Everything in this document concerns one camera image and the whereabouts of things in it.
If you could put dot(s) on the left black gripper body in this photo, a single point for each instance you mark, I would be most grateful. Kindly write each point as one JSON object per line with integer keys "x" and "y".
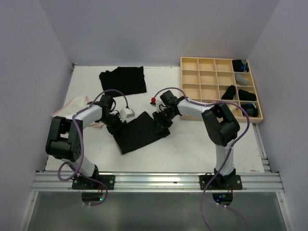
{"x": 113, "y": 122}

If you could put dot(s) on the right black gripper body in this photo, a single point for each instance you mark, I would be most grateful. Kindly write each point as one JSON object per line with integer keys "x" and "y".
{"x": 164, "y": 118}

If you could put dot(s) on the black striped underwear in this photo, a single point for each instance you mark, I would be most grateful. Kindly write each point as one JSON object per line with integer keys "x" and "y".
{"x": 137, "y": 133}

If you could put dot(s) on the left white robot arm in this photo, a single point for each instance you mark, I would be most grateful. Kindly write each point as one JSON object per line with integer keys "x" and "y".
{"x": 65, "y": 139}

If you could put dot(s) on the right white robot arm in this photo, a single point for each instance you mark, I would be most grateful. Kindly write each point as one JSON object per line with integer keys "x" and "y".
{"x": 221, "y": 126}

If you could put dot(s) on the white pink-trimmed underwear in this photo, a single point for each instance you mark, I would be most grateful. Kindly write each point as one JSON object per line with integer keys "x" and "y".
{"x": 79, "y": 107}

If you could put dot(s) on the black rolled underwear middle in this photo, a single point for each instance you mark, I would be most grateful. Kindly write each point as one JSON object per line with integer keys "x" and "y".
{"x": 229, "y": 93}

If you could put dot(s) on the black rolled underwear right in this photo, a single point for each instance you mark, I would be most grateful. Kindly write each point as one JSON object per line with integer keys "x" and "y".
{"x": 246, "y": 96}

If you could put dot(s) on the grey rolled underwear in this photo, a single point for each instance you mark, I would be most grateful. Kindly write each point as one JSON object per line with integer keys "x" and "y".
{"x": 240, "y": 80}

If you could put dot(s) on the black blue rolled underwear bottom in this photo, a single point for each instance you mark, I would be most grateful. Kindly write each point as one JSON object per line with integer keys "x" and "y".
{"x": 251, "y": 109}

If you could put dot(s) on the black blue rolled underwear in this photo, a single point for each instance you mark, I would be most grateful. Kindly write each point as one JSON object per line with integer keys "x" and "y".
{"x": 240, "y": 65}
{"x": 251, "y": 109}

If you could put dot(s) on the black blue rolled underwear top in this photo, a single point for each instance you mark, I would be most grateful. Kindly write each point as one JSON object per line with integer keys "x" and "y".
{"x": 240, "y": 65}

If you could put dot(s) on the black folded garment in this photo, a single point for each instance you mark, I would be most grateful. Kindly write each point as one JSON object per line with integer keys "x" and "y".
{"x": 128, "y": 80}

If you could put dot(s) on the wooden compartment organizer box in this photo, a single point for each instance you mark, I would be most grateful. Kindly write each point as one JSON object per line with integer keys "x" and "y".
{"x": 206, "y": 80}

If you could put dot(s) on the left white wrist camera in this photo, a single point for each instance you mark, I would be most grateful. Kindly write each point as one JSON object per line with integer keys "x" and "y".
{"x": 126, "y": 113}

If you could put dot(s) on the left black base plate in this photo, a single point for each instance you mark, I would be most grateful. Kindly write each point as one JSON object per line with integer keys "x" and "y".
{"x": 101, "y": 182}

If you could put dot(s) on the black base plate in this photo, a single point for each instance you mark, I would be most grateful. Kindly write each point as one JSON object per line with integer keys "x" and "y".
{"x": 220, "y": 182}
{"x": 101, "y": 182}

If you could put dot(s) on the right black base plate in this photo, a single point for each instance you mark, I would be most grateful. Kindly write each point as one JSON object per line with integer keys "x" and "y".
{"x": 220, "y": 182}

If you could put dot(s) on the aluminium mounting rail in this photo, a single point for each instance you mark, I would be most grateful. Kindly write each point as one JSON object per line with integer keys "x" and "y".
{"x": 163, "y": 182}

